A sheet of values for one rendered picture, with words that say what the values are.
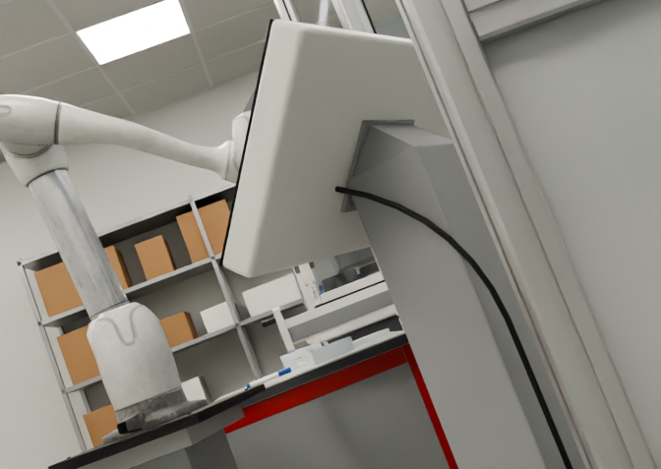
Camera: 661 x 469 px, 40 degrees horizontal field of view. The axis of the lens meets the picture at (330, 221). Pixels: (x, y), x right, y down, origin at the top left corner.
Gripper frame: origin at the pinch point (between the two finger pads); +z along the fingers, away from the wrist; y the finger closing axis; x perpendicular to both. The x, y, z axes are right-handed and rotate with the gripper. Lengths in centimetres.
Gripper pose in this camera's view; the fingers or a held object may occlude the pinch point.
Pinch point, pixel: (305, 270)
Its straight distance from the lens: 216.9
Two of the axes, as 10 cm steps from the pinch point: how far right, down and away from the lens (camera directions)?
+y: 9.3, -3.5, 0.8
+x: -0.4, 1.3, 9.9
